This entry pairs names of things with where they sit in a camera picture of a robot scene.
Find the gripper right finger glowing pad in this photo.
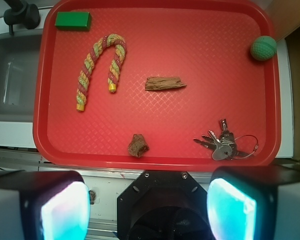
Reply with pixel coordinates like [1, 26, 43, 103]
[206, 165, 300, 240]

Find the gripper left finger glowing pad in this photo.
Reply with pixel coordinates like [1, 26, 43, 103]
[0, 170, 91, 240]

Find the silver key bunch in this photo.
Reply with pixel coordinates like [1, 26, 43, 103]
[193, 118, 259, 161]

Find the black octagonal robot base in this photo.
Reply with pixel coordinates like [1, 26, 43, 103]
[117, 170, 215, 240]

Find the brown rock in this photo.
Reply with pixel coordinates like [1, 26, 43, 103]
[127, 134, 150, 158]

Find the grey plastic sink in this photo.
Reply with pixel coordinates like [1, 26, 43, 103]
[0, 29, 43, 122]

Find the red plastic tray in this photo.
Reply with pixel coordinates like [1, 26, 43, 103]
[33, 0, 281, 172]

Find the brown wood bark piece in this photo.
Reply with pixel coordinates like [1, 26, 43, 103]
[144, 76, 187, 91]

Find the green dimpled ball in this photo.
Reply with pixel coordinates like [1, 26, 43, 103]
[250, 35, 277, 61]

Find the green rectangular block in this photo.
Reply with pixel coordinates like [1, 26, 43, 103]
[54, 11, 92, 31]

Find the wooden board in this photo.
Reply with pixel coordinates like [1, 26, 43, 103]
[264, 0, 300, 41]

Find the grey faucet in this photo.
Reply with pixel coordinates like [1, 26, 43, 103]
[3, 0, 41, 36]

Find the twisted rope candy cane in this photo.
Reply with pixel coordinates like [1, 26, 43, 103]
[76, 33, 128, 112]

